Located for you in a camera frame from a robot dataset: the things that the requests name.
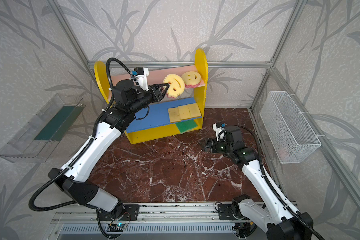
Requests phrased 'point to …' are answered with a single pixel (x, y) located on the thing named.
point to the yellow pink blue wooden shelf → (180, 111)
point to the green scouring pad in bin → (59, 126)
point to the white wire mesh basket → (291, 135)
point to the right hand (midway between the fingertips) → (204, 138)
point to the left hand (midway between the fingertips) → (168, 81)
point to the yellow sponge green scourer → (186, 125)
